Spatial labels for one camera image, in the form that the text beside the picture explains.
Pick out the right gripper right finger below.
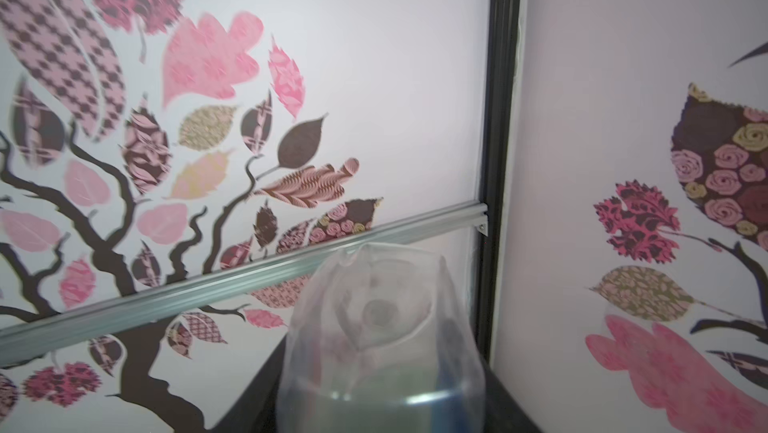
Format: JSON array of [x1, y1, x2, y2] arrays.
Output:
[[483, 363, 540, 433]]

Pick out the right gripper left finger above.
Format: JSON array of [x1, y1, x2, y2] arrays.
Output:
[[212, 339, 286, 433]]

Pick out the blue cap Fiji bottle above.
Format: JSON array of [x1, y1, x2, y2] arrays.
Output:
[[276, 243, 485, 432]]

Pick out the aluminium wall rail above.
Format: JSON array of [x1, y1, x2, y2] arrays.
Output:
[[1, 202, 488, 366]]

